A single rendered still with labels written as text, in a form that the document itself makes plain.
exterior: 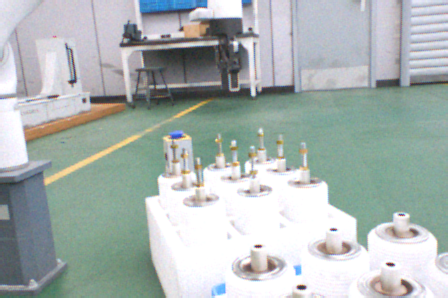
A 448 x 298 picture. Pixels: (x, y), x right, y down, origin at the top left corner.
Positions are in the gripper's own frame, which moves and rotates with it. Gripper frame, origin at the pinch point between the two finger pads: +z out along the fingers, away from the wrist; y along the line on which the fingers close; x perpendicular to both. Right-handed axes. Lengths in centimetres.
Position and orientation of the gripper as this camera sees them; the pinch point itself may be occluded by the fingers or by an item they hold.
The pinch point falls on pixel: (229, 84)
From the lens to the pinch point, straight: 101.2
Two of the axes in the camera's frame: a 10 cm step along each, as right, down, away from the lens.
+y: -2.7, -1.8, 9.5
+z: 0.7, 9.8, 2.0
